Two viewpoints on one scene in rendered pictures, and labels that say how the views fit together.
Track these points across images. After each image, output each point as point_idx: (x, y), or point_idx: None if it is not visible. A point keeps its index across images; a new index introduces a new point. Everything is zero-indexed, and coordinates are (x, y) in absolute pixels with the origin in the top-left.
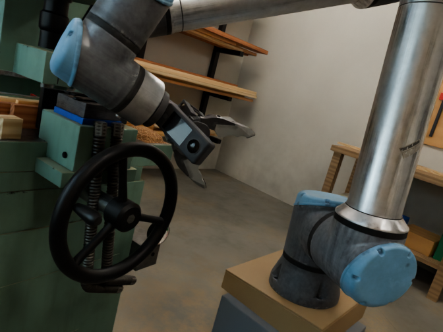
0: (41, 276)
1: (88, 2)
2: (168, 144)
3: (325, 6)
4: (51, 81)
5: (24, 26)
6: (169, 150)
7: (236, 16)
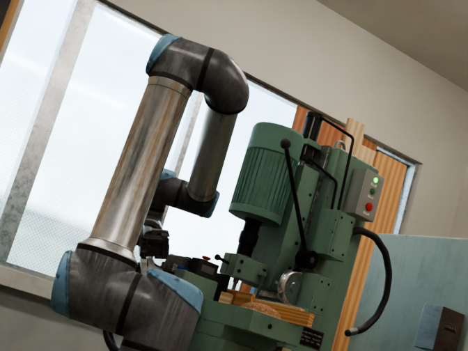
0: None
1: (253, 216)
2: (250, 308)
3: (212, 131)
4: (223, 270)
5: (260, 252)
6: (248, 314)
7: (196, 170)
